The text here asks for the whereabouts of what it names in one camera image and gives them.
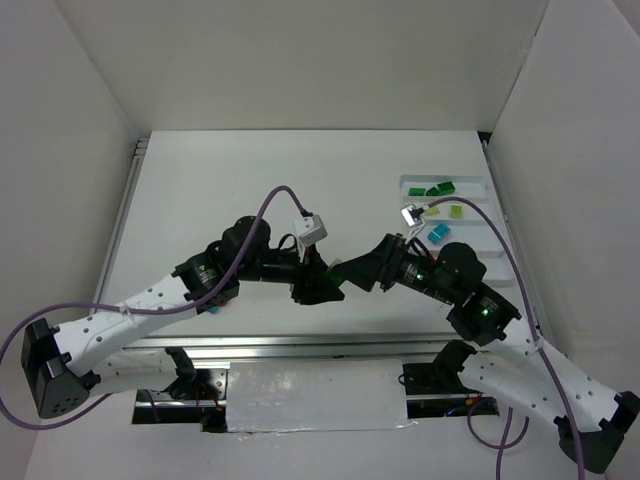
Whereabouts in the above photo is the blue oval lego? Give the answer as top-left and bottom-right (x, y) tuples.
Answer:
(427, 224), (452, 245)

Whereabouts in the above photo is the dark green square lego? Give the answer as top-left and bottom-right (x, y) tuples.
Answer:
(408, 187), (426, 197)

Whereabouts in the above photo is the lime square lego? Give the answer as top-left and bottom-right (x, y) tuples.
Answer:
(449, 205), (464, 219)

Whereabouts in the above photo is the dark green curved lego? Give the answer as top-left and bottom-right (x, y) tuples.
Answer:
(436, 181), (456, 196)

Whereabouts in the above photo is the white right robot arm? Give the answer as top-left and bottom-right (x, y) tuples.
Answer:
(332, 234), (639, 474)

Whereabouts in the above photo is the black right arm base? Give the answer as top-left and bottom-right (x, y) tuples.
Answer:
(398, 340), (498, 419)

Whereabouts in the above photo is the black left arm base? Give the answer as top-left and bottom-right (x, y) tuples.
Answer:
(132, 347), (229, 433)

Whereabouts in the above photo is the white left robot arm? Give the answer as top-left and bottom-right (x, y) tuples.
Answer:
(21, 214), (344, 419)

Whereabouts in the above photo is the white compartment tray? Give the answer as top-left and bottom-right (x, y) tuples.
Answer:
(400, 175), (515, 288)

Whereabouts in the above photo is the silver tape sheet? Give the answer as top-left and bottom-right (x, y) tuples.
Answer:
(226, 359), (411, 433)

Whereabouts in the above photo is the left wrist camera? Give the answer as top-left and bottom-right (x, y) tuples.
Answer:
(293, 215), (328, 248)

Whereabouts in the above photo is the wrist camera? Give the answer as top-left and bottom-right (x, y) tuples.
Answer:
(401, 204), (424, 228)
(293, 215), (328, 248)

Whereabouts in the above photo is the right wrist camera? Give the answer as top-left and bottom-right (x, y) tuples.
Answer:
(401, 204), (424, 228)

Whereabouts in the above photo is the aluminium table rail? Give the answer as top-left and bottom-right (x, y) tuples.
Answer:
(126, 333), (457, 361)

